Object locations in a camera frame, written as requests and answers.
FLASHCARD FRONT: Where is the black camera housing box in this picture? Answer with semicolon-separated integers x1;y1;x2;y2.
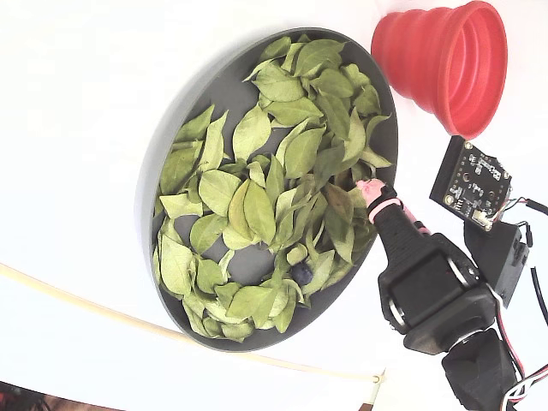
463;220;534;309

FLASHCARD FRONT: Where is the pile of green leaves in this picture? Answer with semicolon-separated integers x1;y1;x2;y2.
152;33;394;343

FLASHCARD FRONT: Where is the red collapsible silicone cup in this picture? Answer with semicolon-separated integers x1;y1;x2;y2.
370;0;509;140

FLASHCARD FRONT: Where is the red white black servo wire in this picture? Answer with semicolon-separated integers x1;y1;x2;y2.
491;295;548;404

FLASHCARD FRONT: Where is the dark grey round bowl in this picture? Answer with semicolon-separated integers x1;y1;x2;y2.
134;27;400;354

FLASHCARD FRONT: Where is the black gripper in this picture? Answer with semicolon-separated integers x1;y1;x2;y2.
355;178;500;354

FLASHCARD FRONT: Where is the dark blueberry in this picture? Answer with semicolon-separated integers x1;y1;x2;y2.
291;261;314;284

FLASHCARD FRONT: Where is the thin wooden stick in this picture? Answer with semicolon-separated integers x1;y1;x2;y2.
0;262;386;385

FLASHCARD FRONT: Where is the black camera module with lens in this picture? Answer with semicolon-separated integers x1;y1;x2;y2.
429;136;514;233

